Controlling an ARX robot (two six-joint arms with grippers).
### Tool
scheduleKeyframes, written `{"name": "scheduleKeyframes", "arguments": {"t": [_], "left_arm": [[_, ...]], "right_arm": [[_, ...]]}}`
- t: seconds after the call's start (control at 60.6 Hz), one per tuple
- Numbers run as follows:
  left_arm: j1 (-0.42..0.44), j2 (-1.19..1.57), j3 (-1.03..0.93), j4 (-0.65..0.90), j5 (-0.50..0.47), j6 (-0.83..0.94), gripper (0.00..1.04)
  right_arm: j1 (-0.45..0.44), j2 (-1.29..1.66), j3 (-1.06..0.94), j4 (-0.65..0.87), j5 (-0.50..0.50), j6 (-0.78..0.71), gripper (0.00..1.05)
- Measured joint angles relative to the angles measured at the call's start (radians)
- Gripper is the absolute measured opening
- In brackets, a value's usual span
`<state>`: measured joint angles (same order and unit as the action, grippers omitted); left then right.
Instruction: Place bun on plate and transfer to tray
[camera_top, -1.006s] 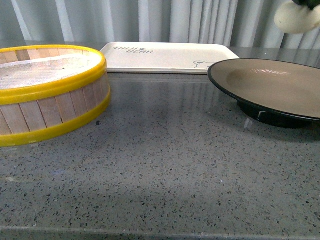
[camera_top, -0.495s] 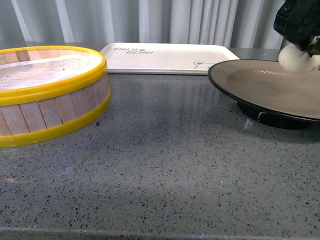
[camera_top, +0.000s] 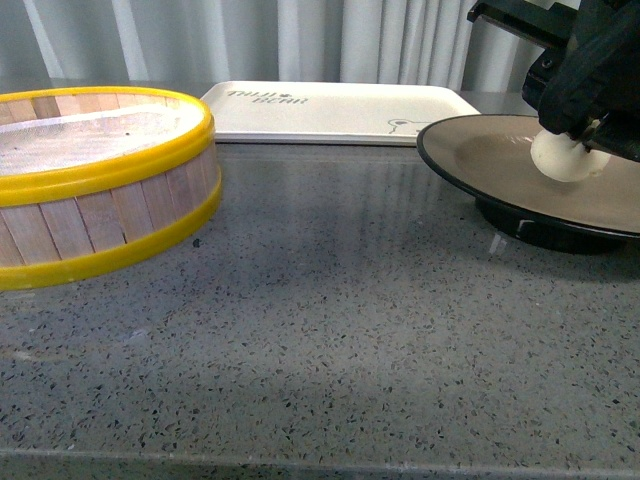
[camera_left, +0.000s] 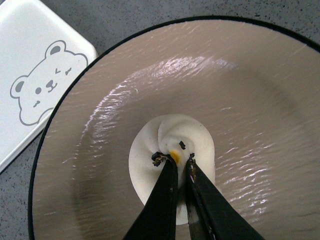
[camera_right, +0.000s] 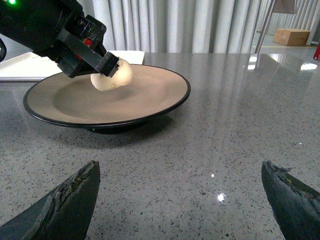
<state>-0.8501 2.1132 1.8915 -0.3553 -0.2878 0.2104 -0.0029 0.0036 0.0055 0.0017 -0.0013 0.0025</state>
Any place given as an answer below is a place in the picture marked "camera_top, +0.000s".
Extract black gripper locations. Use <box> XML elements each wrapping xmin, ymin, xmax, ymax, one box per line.
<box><xmin>467</xmin><ymin>1</ymin><xmax>639</xmax><ymax>161</ymax></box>

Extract white steamed bun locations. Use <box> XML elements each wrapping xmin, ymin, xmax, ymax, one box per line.
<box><xmin>530</xmin><ymin>130</ymin><xmax>611</xmax><ymax>183</ymax></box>

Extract brown plate black rim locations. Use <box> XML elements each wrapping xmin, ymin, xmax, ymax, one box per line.
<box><xmin>417</xmin><ymin>115</ymin><xmax>639</xmax><ymax>254</ymax></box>

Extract white bear tray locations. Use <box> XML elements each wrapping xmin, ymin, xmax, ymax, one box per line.
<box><xmin>202</xmin><ymin>81</ymin><xmax>479</xmax><ymax>147</ymax></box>

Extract grey curtain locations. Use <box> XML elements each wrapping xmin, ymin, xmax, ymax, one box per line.
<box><xmin>1</xmin><ymin>1</ymin><xmax>539</xmax><ymax>92</ymax></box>

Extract white mesh steamer liner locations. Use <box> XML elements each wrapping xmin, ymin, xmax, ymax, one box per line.
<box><xmin>1</xmin><ymin>105</ymin><xmax>198</xmax><ymax>176</ymax></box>

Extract wooden steamer basket yellow rims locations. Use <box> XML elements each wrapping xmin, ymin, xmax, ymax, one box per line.
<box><xmin>1</xmin><ymin>86</ymin><xmax>222</xmax><ymax>290</ymax></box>

